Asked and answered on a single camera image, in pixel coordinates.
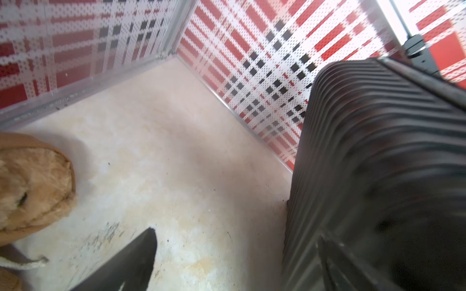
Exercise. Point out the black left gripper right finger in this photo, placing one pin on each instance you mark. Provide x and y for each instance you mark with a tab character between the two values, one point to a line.
343	271

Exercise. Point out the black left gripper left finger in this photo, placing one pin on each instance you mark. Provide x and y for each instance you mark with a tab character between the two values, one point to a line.
128	270

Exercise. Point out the black ribbed hard suitcase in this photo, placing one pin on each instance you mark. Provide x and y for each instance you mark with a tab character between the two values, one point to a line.
381	164

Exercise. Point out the brown teddy bear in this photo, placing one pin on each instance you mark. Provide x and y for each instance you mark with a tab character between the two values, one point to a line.
38	186

